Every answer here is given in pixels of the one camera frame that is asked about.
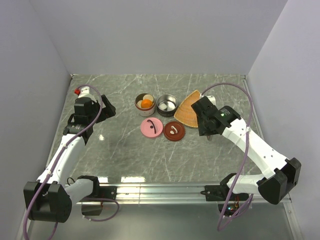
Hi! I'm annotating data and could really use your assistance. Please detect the metal tongs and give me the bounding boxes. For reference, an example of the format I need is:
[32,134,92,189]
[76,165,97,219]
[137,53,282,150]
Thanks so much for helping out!
[206,135,213,141]

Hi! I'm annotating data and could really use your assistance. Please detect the white sushi roll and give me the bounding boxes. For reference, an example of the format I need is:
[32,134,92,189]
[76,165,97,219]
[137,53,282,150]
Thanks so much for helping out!
[158,102,168,111]

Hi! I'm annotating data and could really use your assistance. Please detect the beige bun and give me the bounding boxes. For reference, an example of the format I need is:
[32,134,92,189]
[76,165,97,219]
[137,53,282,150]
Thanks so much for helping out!
[136,100,142,108]
[142,94,154,102]

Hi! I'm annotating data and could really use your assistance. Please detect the orange round bun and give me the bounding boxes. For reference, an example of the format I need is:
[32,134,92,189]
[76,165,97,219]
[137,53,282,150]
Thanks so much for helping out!
[140,99,153,109]

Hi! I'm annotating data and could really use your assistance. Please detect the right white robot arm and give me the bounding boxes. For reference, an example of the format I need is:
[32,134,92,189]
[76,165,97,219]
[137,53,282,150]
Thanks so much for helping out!
[191,96,302,205]

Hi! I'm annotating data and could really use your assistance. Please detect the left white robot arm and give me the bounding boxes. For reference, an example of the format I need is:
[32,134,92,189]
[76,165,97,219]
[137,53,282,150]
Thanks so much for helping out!
[23,94,116,223]

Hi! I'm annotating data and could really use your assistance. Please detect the black steel lunch container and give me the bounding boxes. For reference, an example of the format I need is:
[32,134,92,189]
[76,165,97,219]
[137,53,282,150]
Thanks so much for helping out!
[156,94,179,117]

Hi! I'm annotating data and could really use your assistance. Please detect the pink-white steel lunch container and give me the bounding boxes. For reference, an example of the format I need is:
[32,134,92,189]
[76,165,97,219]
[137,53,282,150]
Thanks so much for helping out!
[134,93,156,117]

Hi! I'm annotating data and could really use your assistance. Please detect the woven bamboo triangular tray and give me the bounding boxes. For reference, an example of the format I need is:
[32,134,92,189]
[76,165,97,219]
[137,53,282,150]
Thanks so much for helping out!
[174,90,201,128]

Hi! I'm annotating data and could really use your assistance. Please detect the brown round lid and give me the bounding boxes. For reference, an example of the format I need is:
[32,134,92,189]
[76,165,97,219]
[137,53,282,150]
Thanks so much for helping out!
[163,121,186,142]

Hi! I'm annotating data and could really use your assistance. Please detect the pink round lid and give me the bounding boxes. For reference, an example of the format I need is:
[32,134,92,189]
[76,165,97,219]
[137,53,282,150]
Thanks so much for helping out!
[140,117,164,139]

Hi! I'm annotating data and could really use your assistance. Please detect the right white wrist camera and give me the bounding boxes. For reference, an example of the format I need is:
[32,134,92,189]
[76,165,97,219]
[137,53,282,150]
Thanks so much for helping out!
[206,95,216,105]

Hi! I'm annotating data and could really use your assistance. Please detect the aluminium mounting rail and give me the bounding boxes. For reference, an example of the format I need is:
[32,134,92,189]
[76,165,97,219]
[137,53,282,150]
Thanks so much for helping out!
[74,182,292,206]

